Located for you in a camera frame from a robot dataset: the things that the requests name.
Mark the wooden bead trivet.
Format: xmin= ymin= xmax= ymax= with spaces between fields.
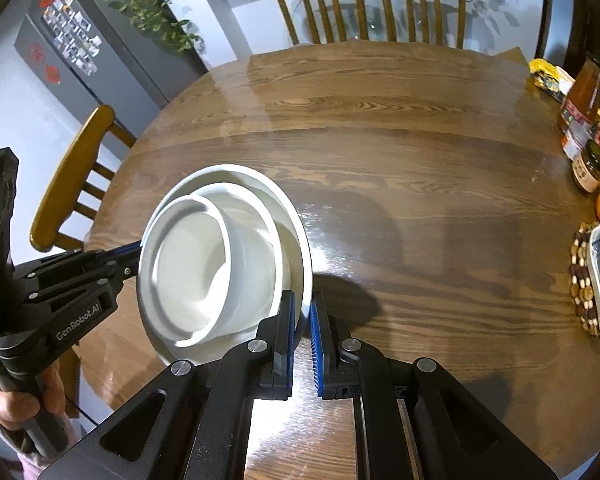
xmin=568 ymin=223 xmax=600 ymax=337

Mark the small white lid jar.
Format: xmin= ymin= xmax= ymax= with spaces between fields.
xmin=562 ymin=122 xmax=591 ymax=160

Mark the dark paste jar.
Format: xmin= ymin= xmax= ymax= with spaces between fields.
xmin=571 ymin=140 xmax=600 ymax=193

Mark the yellow snack packet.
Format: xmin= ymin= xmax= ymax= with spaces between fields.
xmin=529 ymin=58 xmax=574 ymax=102

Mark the medium white bowl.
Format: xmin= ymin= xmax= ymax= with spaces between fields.
xmin=186 ymin=182 xmax=285 ymax=346

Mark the grey refrigerator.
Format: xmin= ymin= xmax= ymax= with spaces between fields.
xmin=15 ymin=0 xmax=207 ymax=110

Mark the red sauce bottle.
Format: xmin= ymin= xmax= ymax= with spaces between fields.
xmin=557 ymin=56 xmax=600 ymax=134

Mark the large white bowl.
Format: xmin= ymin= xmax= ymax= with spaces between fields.
xmin=140 ymin=164 xmax=313 ymax=365

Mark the wooden chair at left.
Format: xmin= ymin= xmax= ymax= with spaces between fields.
xmin=29 ymin=104 xmax=136 ymax=252

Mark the person's left hand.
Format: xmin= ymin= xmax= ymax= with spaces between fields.
xmin=0 ymin=361 xmax=66 ymax=431

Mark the small white bowl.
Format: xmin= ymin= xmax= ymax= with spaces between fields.
xmin=140 ymin=194 xmax=284 ymax=345

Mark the trailing green plant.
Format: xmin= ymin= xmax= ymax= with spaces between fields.
xmin=102 ymin=0 xmax=204 ymax=53

